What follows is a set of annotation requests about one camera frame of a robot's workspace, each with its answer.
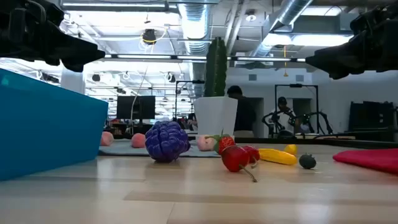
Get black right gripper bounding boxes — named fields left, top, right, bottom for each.
left=305, top=2, right=398, bottom=80

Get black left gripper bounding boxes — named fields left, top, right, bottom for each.
left=0, top=0, right=106, bottom=73

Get teal plastic tupperware container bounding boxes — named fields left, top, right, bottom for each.
left=0, top=68, right=109, bottom=182

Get dark toy blueberry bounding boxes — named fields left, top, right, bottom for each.
left=298, top=153, right=317, bottom=170

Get purple toy grape bunch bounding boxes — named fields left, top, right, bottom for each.
left=144, top=120, right=191, bottom=163

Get red toy cherry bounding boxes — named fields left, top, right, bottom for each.
left=242, top=145, right=261, bottom=169
left=221, top=145, right=258, bottom=183

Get red toy strawberry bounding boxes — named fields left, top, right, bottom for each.
left=205, top=129, right=236, bottom=156

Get small pink candy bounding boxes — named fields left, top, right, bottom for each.
left=196, top=134, right=216, bottom=152

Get white room pillar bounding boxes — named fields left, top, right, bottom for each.
left=60, top=67, right=86, bottom=95

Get black background robot arms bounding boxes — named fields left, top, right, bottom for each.
left=261, top=110, right=334, bottom=138

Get black background cabinet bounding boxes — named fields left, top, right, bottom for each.
left=348, top=101, right=398, bottom=141

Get black background monitor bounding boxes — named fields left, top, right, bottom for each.
left=116, top=95, right=156, bottom=120

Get person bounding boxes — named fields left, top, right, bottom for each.
left=226, top=85, right=257, bottom=138
left=269, top=96, right=296, bottom=134
left=178, top=112, right=198, bottom=131

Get red folded cloth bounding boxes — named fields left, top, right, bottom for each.
left=332, top=148, right=398, bottom=175

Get grey cloth mat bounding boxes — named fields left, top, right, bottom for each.
left=98, top=139, right=222, bottom=158

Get long ceiling strip light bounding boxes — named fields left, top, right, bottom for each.
left=104, top=54, right=307, bottom=63

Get green cactus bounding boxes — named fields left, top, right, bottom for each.
left=203, top=36, right=228, bottom=98

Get white hexagonal plant pot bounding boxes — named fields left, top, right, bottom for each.
left=193, top=96, right=239, bottom=140

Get black background station frame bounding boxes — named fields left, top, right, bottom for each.
left=274, top=83, right=320, bottom=135

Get silver ventilation duct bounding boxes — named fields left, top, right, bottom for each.
left=177, top=0, right=216, bottom=97
left=248, top=0, right=313, bottom=60

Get black ceiling cable reel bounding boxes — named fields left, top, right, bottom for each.
left=142, top=28, right=157, bottom=45

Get black aluminium table frame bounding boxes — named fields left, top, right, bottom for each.
left=102, top=133, right=398, bottom=149

